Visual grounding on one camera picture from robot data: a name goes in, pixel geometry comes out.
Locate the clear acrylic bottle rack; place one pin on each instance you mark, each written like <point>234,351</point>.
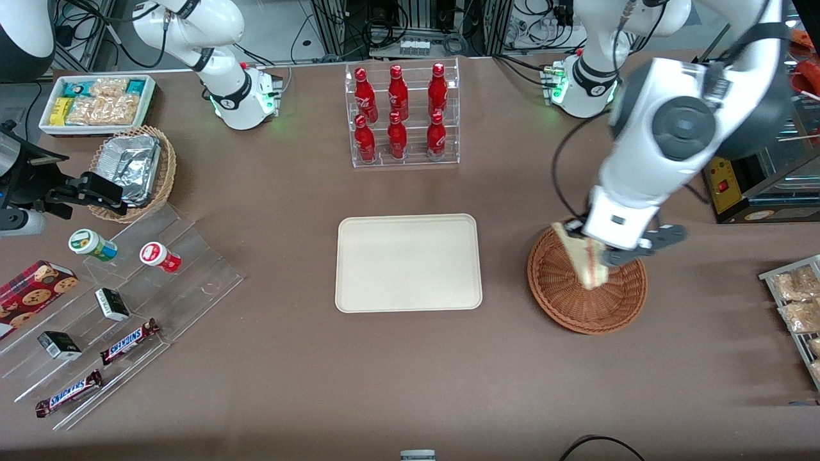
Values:
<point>413,160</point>

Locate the Snickers chocolate bar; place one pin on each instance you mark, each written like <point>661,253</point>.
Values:
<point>130,341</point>
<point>68,392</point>

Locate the white power strip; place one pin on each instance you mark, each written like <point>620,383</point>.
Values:
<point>414,47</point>

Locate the cream rectangular plastic tray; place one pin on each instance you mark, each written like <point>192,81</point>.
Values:
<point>409,262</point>

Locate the silver foil tray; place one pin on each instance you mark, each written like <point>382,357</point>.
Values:
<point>128,163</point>

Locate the yellow snack packet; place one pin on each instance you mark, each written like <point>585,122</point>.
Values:
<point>61,111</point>

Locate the dark left wrist camera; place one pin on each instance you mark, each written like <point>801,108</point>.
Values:
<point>666,237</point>

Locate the green lidded yogurt cup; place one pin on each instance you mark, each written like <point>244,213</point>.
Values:
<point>91,244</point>

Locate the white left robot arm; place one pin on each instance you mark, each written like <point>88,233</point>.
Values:
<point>647,102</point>

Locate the triangle sandwich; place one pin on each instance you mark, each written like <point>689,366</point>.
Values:
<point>582,259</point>

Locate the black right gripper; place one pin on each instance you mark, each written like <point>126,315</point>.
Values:
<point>33,182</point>

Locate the small black carton box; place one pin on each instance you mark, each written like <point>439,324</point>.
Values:
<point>112,304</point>
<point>59,346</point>

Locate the clear cracker snack bag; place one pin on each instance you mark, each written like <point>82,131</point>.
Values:
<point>794,285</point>
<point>802,315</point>

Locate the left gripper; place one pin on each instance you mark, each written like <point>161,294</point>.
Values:
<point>576,232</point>

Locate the clear acrylic stepped shelf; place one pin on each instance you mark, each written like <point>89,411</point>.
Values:
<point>192,282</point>

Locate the light wicker basket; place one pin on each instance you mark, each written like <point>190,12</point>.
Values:
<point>168,173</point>

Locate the red cola bottle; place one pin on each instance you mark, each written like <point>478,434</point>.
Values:
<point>436,136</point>
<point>438,88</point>
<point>398,91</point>
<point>365,142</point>
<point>397,139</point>
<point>364,93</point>

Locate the brown wicker basket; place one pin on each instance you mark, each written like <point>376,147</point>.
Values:
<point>576,307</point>

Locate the white plastic snack bin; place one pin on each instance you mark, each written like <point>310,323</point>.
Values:
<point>150,102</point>

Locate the small grey white device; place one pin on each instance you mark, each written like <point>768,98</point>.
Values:
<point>418,456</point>

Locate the teal snack packet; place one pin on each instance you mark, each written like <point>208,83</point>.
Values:
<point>75,89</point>

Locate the black machine yellow panel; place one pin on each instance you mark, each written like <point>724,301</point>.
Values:
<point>762,186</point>

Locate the red chocolate chip cookie box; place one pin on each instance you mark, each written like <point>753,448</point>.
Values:
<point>35,294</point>

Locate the red lidded yogurt cup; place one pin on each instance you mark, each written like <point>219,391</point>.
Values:
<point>159,256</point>

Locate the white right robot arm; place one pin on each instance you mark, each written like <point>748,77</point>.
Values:
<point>224,25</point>

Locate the clear peanut snack bag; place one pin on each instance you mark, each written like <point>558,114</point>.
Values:
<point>110,87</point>
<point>102,111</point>

